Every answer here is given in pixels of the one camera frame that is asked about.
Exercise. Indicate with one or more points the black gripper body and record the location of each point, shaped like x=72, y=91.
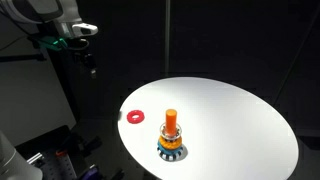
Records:
x=83, y=57

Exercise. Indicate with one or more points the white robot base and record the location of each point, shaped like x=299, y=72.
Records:
x=13, y=163

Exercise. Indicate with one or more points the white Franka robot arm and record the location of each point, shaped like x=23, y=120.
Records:
x=40, y=10

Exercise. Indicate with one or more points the grey vertical pole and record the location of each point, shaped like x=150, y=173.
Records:
x=167, y=36

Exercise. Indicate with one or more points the aluminium extrusion piece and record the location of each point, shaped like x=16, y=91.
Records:
x=35, y=158

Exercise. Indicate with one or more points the perforated metal breadboard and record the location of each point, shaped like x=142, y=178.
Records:
x=55, y=168

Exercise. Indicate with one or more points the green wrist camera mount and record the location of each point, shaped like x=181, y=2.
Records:
x=53, y=42

